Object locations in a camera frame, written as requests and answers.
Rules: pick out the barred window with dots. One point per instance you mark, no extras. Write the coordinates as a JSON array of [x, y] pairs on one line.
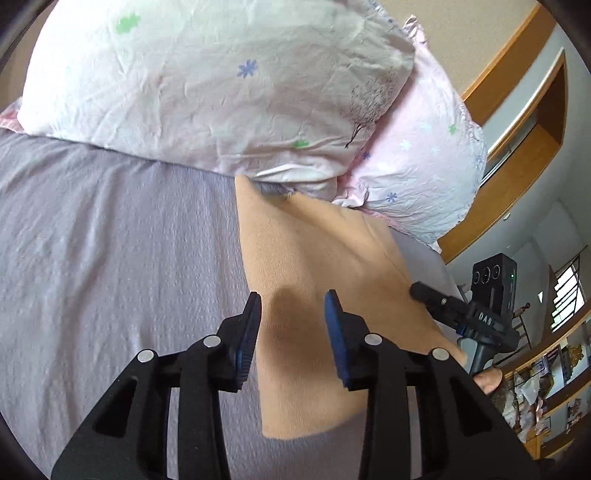
[[570, 295]]

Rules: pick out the wooden headboard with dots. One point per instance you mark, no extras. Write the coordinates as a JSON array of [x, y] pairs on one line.
[[521, 152]]

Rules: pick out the grey bed sheet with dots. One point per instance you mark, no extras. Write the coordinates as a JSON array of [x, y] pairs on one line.
[[115, 277]]

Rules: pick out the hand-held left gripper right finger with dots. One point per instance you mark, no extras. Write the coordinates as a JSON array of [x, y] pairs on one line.
[[336, 333]]

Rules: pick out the pink floral pillow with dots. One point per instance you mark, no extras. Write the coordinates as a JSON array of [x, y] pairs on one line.
[[425, 157]]

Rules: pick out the white floral pillow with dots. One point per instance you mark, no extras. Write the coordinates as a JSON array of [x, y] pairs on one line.
[[207, 78]]

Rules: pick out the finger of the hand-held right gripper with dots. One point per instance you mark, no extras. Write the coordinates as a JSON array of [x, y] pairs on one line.
[[438, 304]]

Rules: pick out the person's right hand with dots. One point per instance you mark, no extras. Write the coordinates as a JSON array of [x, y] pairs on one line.
[[488, 381]]

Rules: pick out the wooden shelf with clutter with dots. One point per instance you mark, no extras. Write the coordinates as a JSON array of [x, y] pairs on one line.
[[549, 387]]

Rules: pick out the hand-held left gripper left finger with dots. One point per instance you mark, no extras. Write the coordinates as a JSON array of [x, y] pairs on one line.
[[246, 333]]

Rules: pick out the orange cloth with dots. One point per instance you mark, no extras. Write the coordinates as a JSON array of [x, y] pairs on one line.
[[318, 295]]

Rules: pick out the pink striped blanket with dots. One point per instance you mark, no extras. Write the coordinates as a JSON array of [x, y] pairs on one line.
[[8, 119]]

